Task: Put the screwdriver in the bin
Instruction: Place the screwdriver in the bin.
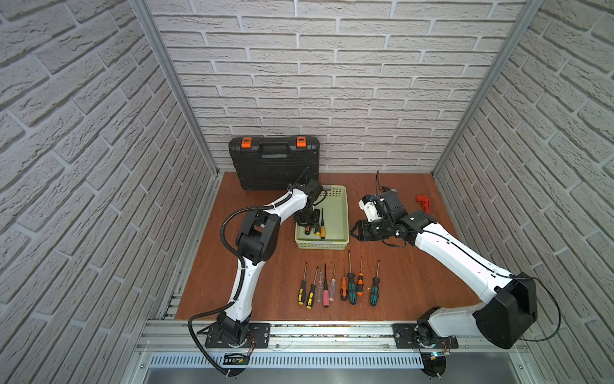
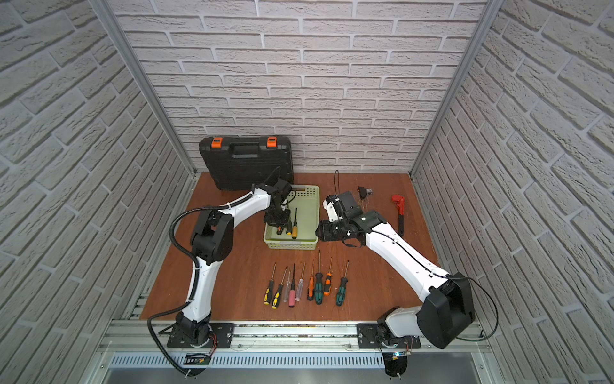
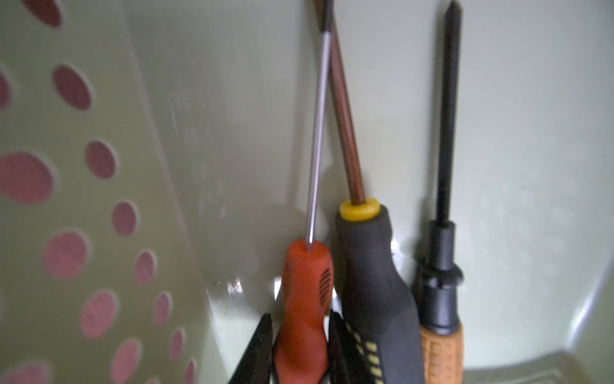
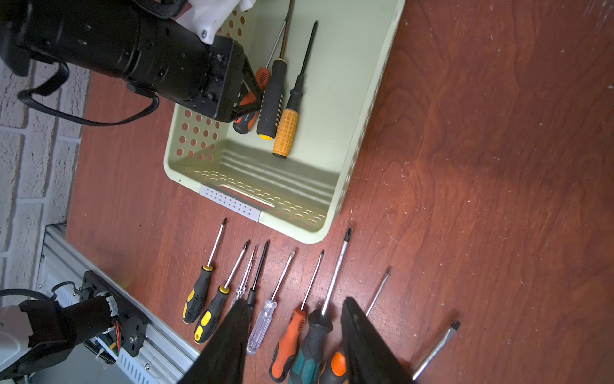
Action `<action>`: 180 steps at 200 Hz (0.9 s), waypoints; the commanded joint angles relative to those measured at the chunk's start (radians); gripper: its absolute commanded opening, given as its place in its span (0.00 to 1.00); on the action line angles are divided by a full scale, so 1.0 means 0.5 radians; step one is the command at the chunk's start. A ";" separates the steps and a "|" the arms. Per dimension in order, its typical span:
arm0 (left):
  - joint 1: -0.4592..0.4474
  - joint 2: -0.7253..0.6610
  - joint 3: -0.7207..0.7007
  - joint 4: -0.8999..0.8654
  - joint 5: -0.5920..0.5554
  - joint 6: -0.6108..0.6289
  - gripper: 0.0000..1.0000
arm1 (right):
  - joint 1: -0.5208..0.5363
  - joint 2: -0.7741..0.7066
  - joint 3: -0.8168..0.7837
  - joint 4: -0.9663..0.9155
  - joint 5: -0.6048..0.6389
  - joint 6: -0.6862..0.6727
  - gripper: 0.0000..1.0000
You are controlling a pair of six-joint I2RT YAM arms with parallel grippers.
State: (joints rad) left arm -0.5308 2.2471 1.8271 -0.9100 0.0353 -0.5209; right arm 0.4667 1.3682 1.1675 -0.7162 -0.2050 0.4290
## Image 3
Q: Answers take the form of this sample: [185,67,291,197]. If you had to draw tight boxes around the light green plastic bin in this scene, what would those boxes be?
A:
[1,1,613,383]

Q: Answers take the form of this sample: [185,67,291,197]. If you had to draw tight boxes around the yellow orange handle screwdriver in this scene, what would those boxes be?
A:
[417,1,464,383]

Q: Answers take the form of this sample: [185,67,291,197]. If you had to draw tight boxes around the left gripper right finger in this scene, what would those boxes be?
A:
[328,311,374,384]

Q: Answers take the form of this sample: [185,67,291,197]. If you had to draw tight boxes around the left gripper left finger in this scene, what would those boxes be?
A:
[229,314,273,384]

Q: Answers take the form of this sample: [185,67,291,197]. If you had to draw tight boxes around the black yellow long screwdriver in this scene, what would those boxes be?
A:
[328,19,425,383]

